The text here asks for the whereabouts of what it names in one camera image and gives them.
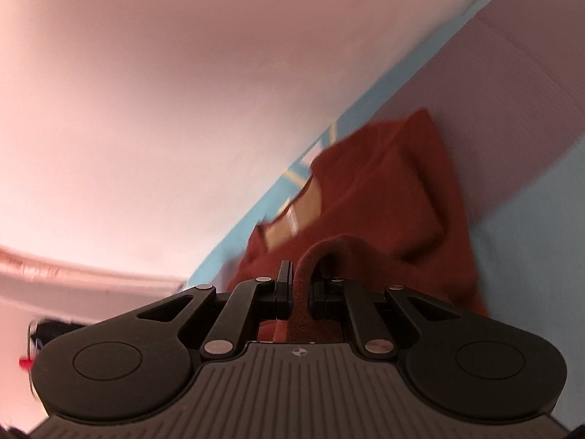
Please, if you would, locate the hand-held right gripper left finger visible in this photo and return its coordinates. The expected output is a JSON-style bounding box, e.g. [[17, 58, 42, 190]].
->
[[137, 260, 294, 358]]

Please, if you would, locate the dark blurred object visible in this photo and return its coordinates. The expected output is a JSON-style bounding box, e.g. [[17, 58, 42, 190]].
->
[[19, 318, 90, 391]]

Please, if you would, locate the dark red knit sweater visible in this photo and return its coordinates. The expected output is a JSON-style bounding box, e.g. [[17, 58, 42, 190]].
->
[[226, 107, 492, 345]]

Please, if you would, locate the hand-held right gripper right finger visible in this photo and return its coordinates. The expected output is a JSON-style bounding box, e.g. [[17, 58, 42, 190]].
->
[[310, 276, 462, 356]]

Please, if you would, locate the blue grey patterned bed sheet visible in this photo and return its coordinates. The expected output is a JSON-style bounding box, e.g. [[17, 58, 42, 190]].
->
[[186, 0, 585, 378]]

